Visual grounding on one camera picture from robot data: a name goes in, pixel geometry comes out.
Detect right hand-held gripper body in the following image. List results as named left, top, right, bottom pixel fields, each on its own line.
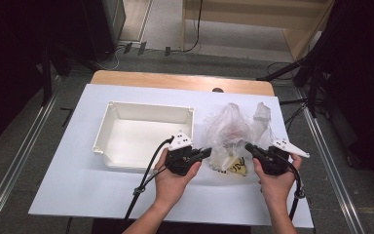
left=255, top=138, right=311, bottom=176

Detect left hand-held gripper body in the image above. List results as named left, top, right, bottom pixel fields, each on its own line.
left=165, top=130, right=204, bottom=176

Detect clear printed plastic bag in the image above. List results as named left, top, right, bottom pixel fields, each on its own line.
left=204, top=101, right=274, bottom=177

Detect person's right hand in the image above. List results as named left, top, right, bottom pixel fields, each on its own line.
left=252, top=153, right=304, bottom=209

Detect person's left hand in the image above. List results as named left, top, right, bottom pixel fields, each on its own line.
left=153, top=147, right=203, bottom=209

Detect white plastic bin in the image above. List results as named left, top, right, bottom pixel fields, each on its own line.
left=92, top=100, right=196, bottom=173

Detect wooden table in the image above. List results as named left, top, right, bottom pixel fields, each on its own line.
left=90, top=69, right=276, bottom=98

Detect black tripod stand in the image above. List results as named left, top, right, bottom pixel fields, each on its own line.
left=256, top=53, right=325, bottom=118

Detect white sheet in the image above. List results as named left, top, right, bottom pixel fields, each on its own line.
left=28, top=83, right=316, bottom=229

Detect light wooden platform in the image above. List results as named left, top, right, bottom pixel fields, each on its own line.
left=181, top=0, right=336, bottom=63

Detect dark cabinet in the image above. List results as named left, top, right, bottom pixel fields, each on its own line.
left=79, top=0, right=127, bottom=62

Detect black upright stand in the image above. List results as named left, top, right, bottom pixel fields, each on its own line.
left=40, top=45, right=55, bottom=107

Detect right hand-held gripper cable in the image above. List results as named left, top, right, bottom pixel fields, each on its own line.
left=280, top=155, right=307, bottom=222

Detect hand-held gripper cable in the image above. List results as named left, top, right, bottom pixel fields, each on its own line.
left=122, top=136, right=175, bottom=230
left=280, top=155, right=307, bottom=222

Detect left hand-held gripper cable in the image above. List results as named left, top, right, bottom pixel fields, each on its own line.
left=122, top=136, right=175, bottom=230

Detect black cables beside table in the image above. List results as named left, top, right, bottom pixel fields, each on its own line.
left=279, top=97, right=309, bottom=126

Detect thin black looped cable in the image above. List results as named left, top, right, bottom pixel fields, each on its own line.
left=266, top=61, right=294, bottom=78

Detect black floor cable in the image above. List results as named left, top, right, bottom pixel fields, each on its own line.
left=170, top=0, right=205, bottom=54

